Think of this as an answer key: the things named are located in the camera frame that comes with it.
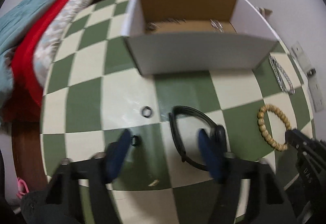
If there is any teal blanket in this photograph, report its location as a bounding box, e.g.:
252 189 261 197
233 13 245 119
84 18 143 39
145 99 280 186
0 0 123 94

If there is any green checkered table cover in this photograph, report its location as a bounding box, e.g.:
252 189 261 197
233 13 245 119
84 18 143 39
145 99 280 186
39 0 314 224

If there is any patterned white quilt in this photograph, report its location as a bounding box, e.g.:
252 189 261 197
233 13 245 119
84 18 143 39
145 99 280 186
32 0 120 87

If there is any pink plastic object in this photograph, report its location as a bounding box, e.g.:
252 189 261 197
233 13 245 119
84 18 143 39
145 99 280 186
16 177 30 199

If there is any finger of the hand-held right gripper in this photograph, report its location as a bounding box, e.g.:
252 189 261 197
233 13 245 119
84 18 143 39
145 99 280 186
284 128 311 150

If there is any white wall plate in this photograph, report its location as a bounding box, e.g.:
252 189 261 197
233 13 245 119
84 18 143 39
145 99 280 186
291 41 313 72

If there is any white cardboard box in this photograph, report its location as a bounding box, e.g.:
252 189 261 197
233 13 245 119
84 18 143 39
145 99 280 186
120 0 279 77

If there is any silver chain bracelet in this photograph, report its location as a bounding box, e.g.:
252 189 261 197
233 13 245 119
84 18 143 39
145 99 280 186
269 55 296 94

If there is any dark cloth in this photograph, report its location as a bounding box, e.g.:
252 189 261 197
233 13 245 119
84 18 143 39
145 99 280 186
20 190 86 224

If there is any wooden bead bracelet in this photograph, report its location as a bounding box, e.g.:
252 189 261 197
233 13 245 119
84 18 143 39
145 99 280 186
257 104 292 152

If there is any white power strip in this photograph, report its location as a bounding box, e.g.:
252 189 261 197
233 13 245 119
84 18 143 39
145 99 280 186
307 68 324 113

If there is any folded blankets pile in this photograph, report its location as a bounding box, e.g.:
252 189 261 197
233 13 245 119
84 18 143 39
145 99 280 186
1 0 114 123

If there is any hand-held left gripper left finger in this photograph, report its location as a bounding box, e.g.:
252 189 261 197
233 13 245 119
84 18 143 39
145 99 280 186
46 129 132 224

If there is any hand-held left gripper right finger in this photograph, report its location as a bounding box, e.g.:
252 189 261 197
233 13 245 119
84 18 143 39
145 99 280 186
198 129 297 224

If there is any black band bracelet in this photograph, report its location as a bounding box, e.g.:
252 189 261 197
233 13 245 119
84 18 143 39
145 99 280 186
169 105 227 171

